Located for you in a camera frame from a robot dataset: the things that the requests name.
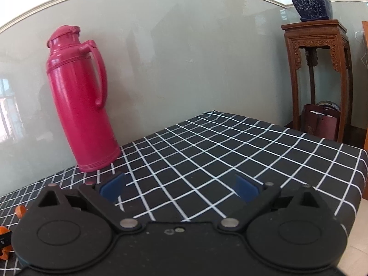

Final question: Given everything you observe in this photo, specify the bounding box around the carved wooden plant stand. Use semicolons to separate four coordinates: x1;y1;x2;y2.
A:
281;20;354;143

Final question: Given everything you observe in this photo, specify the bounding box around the blue patterned plant pot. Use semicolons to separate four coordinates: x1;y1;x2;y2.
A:
289;0;333;22

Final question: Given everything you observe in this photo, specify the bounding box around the orange tangerine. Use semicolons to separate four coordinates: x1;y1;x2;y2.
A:
0;227;13;261

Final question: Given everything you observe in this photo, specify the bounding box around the black white checked tablecloth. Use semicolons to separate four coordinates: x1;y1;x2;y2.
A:
0;110;368;276

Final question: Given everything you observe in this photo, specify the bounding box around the dark red bag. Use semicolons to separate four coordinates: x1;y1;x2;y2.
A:
302;103;340;141

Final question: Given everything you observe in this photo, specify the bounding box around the red thermos jug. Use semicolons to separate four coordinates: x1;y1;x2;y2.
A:
47;25;121;172

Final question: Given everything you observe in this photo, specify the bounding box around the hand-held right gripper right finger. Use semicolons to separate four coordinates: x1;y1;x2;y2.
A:
218;174;324;233

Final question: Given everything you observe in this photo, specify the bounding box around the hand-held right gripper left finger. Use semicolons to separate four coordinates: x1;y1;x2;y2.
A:
37;172;142;234

